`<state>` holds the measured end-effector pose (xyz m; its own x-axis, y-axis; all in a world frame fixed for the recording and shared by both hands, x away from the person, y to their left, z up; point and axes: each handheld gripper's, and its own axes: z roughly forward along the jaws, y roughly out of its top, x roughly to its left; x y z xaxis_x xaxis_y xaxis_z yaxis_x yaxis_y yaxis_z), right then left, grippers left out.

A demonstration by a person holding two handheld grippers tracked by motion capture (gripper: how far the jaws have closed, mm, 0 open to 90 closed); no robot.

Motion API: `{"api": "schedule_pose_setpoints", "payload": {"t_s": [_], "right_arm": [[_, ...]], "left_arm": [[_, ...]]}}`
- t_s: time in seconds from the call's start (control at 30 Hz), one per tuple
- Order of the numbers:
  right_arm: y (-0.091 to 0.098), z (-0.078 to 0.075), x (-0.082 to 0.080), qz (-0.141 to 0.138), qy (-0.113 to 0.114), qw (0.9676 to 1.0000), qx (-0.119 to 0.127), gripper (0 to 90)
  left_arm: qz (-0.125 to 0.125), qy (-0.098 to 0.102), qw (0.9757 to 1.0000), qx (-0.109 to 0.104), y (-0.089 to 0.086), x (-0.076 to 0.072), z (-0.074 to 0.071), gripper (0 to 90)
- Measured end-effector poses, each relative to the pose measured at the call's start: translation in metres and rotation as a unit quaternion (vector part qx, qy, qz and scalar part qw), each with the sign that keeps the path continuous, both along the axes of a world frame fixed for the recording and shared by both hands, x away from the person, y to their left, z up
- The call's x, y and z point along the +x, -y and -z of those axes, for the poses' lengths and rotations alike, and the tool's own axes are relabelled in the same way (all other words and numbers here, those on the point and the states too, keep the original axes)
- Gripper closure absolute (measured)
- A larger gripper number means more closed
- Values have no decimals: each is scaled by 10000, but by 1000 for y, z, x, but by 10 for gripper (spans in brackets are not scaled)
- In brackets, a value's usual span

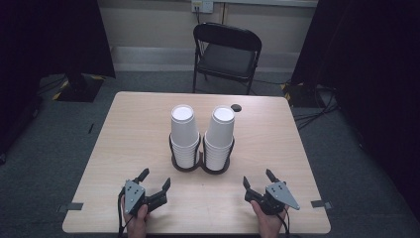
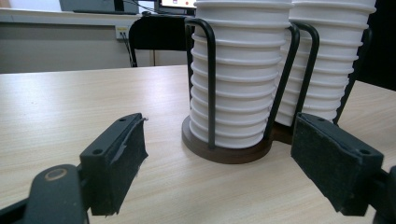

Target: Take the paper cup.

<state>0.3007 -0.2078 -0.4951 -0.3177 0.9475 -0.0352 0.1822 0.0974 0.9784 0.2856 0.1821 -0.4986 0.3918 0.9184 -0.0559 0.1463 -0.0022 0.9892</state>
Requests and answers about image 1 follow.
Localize black folding chair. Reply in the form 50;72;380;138
192;22;263;96

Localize black stand base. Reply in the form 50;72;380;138
52;72;106;103
281;80;326;108

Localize stack of white paper cups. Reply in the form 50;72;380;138
168;104;202;171
203;105;236;172

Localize black wire cup holder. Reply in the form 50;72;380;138
168;132;236;176

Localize grey tape strip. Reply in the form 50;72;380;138
57;202;84;213
310;199;334;210

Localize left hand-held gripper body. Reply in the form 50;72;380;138
118;178;168;216

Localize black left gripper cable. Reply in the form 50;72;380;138
117;187;133;238

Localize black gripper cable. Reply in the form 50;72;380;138
276;207;291;238
117;187;133;238

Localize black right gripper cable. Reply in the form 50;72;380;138
276;207;291;238

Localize dark curtain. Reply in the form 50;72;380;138
0;0;117;157
290;0;420;212

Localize person's left hand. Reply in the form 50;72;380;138
121;196;151;238

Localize person's right hand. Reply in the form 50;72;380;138
250;199;291;238

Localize black floor cables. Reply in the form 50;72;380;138
293;85;341;131

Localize white wall outlet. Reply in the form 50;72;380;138
191;0;215;14

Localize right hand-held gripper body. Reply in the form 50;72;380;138
244;180;301;216

